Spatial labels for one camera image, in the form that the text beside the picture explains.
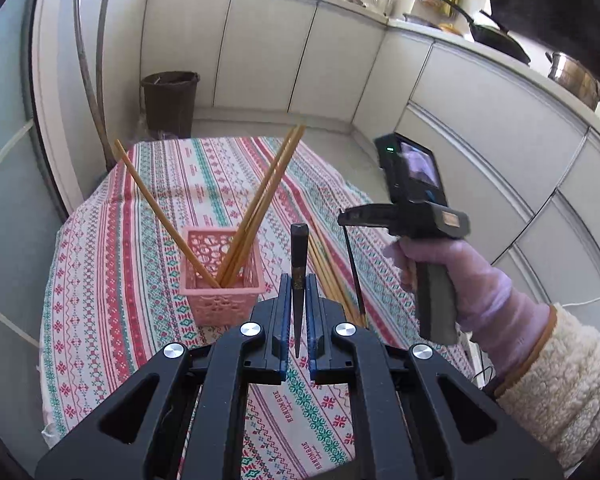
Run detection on mop with blue clip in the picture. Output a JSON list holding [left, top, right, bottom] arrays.
[[70, 0, 116, 168]]

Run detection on black range hood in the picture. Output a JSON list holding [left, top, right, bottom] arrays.
[[482, 0, 600, 96]]

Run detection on stainless steel stock pot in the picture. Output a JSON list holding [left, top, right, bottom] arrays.
[[546, 51, 600, 111]]

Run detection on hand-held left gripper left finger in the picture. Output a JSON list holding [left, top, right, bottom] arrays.
[[35, 272, 293, 480]]

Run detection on grey pole with black top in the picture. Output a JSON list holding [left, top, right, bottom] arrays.
[[94, 0, 121, 161]]

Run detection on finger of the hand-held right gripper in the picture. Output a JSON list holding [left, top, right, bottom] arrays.
[[337, 203, 398, 228]]

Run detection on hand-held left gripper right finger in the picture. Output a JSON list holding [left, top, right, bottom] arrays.
[[305, 272, 563, 480]]

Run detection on frosted glass sliding door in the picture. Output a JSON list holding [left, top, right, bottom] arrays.
[[0, 0, 81, 361]]

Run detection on patterned striped tablecloth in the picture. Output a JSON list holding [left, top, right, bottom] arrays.
[[39, 136, 481, 480]]

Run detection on black wok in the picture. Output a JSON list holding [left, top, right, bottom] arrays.
[[442, 0, 532, 65]]

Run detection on white cable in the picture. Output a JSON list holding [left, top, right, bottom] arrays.
[[560, 280, 600, 308]]

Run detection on white base cabinets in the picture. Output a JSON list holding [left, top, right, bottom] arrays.
[[140, 0, 600, 331]]

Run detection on pink perforated plastic basket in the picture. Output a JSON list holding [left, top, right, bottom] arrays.
[[179, 226, 267, 328]]

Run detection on dark brown trash bin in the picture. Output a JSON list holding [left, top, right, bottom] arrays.
[[141, 71, 201, 139]]

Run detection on light wooden chopstick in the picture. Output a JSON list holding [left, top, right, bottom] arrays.
[[216, 129, 297, 286], [114, 139, 221, 289], [222, 126, 302, 286], [227, 123, 307, 281]]

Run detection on person's right hand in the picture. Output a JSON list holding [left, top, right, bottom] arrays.
[[384, 237, 556, 391]]

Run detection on dark brown chopstick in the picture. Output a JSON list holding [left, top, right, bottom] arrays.
[[290, 223, 309, 359], [343, 224, 367, 317]]

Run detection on person's right forearm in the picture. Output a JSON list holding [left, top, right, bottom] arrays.
[[482, 302, 600, 471]]

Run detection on pile of light wooden chopsticks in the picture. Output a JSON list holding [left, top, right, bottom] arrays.
[[307, 220, 367, 327]]

